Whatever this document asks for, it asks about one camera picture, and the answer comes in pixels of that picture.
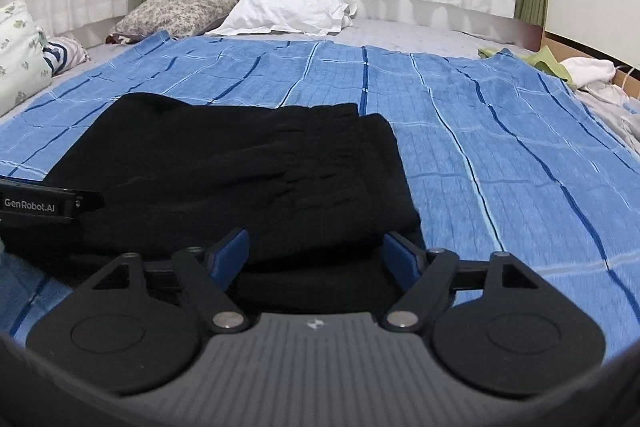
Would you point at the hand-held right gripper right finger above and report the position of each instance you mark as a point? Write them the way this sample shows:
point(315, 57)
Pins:
point(402, 259)

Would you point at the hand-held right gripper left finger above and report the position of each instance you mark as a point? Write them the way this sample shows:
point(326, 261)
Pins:
point(230, 257)

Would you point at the black pants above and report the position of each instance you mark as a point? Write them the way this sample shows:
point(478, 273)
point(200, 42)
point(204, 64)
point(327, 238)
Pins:
point(225, 157)

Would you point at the blue plaid blanket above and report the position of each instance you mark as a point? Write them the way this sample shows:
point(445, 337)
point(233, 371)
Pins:
point(500, 157)

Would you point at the white floral pillow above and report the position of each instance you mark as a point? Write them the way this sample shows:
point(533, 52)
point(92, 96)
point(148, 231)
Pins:
point(17, 57)

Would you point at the navy striped white cloth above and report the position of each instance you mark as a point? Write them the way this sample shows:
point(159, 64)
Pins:
point(62, 52)

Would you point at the brown cloth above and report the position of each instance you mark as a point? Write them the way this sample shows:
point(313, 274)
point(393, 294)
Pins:
point(122, 38)

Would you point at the yellow-green cloth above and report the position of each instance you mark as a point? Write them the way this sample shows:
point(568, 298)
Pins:
point(547, 63)

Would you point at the grey floral pillow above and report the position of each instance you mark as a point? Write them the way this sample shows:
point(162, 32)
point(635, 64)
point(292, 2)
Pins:
point(185, 7)

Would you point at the plain white pillow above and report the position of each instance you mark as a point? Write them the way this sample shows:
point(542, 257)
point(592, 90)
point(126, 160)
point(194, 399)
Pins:
point(285, 9)

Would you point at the crumpled white cloth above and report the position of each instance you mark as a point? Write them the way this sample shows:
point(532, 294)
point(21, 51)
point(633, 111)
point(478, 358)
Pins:
point(595, 72)

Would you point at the wooden bed frame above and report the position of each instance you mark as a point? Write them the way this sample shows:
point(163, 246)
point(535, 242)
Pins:
point(570, 48)

